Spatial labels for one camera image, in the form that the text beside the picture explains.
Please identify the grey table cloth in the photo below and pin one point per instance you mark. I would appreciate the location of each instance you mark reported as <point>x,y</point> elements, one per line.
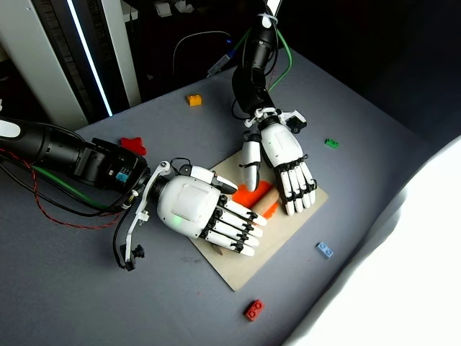
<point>108,288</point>

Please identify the red star-shaped toy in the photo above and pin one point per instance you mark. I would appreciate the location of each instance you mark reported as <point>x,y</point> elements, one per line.
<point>133,144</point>

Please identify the white equipment rack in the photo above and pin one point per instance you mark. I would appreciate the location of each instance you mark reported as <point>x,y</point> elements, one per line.
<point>36,65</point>

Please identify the white LED light strip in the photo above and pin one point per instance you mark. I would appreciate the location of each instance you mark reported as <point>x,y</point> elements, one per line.
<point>90,61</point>

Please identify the red toy block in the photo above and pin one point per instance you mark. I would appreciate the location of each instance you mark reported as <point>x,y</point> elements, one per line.
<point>254,310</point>

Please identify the yellow toy block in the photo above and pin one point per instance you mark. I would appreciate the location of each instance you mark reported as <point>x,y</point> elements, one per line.
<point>194,100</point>

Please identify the grey plug connector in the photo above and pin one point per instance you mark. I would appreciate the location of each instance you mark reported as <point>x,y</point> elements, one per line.
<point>219,66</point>

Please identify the orange clay dough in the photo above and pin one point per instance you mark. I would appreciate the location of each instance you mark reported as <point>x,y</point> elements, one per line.
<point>245,196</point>

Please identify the light blue toy block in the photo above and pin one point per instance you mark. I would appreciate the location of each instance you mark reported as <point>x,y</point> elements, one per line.
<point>325,250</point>

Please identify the light wooden board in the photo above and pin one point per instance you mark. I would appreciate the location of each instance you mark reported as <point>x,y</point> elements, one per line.
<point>273,245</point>

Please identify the wooden rolling pin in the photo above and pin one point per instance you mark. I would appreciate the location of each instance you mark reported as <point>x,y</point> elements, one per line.
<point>264,202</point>

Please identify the green toy block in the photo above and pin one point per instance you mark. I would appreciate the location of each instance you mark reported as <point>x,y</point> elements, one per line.
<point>331,143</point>

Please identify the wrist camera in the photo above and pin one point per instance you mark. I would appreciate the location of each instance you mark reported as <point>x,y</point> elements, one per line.
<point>297,123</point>
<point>132,256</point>

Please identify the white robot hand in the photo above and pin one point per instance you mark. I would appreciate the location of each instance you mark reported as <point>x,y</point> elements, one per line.
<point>187,202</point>
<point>282,147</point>

